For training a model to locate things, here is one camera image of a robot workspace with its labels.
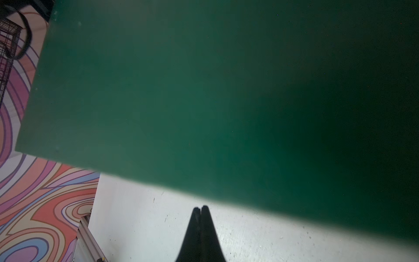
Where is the green shoebox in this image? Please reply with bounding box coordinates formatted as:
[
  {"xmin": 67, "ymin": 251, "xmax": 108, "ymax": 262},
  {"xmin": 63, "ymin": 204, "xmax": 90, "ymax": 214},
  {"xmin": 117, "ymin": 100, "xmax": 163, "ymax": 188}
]
[{"xmin": 15, "ymin": 1, "xmax": 419, "ymax": 243}]

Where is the black wire basket left wall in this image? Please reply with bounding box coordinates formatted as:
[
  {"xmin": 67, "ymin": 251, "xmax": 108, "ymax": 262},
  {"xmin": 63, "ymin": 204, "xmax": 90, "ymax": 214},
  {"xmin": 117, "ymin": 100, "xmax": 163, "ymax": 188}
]
[{"xmin": 1, "ymin": 19, "xmax": 22, "ymax": 103}]

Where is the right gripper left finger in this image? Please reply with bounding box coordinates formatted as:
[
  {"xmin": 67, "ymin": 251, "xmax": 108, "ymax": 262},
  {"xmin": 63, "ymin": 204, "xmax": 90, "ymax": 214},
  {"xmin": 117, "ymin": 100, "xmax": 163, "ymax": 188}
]
[{"xmin": 176, "ymin": 207, "xmax": 201, "ymax": 262}]

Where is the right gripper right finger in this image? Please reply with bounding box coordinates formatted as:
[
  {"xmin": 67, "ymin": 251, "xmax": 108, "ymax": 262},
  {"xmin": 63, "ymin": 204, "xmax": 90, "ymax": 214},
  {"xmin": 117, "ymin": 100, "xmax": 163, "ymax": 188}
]
[{"xmin": 200, "ymin": 206, "xmax": 226, "ymax": 262}]

